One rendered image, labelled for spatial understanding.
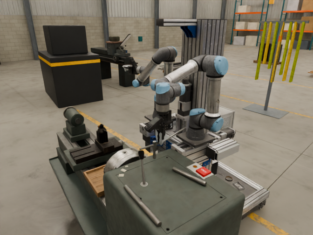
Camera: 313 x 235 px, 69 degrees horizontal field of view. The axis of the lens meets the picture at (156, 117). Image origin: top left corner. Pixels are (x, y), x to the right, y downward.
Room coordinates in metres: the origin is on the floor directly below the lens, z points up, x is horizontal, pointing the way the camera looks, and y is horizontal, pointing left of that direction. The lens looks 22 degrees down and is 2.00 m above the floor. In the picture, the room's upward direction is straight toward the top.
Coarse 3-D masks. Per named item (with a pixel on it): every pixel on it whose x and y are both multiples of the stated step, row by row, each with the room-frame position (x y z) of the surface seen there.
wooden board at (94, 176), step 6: (96, 168) 1.57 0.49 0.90; (102, 168) 1.59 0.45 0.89; (84, 174) 1.50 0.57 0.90; (90, 174) 1.51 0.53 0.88; (96, 174) 1.51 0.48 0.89; (102, 174) 1.51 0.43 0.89; (90, 180) 1.41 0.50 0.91; (96, 180) 1.44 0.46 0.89; (102, 180) 1.44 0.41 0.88; (90, 186) 1.39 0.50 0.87; (96, 186) 1.37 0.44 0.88; (102, 186) 1.37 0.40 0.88; (96, 192) 1.29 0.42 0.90; (102, 192) 1.29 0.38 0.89
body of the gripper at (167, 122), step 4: (156, 112) 1.18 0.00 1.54; (160, 112) 1.17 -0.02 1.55; (164, 112) 1.17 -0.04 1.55; (168, 112) 1.19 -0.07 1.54; (164, 116) 1.19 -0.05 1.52; (168, 116) 1.20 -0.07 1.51; (164, 120) 1.19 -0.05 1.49; (168, 120) 1.20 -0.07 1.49; (172, 120) 1.20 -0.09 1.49; (160, 124) 1.16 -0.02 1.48; (164, 124) 1.17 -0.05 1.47; (168, 124) 1.19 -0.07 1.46; (172, 124) 1.20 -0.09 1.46; (156, 128) 1.19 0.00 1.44; (160, 128) 1.16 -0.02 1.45; (164, 128) 1.16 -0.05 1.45; (168, 128) 1.19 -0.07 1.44; (172, 128) 1.20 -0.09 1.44
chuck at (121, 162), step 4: (128, 156) 1.22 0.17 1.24; (132, 156) 1.22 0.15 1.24; (136, 156) 1.23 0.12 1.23; (144, 156) 1.26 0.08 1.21; (120, 160) 1.20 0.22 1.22; (124, 160) 1.19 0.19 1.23; (128, 160) 1.19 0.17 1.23; (132, 160) 1.21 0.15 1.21; (136, 160) 1.22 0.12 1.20; (116, 164) 1.18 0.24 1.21; (120, 164) 1.17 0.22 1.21; (124, 164) 1.17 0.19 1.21
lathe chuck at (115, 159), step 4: (128, 148) 1.32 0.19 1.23; (132, 148) 1.34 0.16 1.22; (116, 152) 1.28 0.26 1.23; (120, 152) 1.27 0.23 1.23; (128, 152) 1.26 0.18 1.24; (132, 152) 1.27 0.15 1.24; (136, 152) 1.28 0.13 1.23; (112, 156) 1.26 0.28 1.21; (116, 156) 1.24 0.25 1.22; (120, 156) 1.23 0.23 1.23; (124, 156) 1.22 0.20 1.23; (108, 160) 1.24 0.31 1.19; (112, 160) 1.22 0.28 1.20; (116, 160) 1.21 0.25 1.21; (108, 164) 1.22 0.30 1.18; (112, 164) 1.20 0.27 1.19; (104, 168) 1.22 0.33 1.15; (108, 168) 1.20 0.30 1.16; (112, 168) 1.17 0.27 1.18
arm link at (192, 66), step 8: (200, 56) 1.57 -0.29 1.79; (192, 64) 1.53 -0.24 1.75; (200, 64) 1.54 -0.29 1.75; (176, 72) 1.43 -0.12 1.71; (184, 72) 1.46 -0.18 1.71; (192, 72) 1.52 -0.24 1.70; (152, 80) 1.38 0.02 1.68; (160, 80) 1.35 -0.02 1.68; (168, 80) 1.37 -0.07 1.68; (176, 80) 1.40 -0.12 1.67; (152, 88) 1.36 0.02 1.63
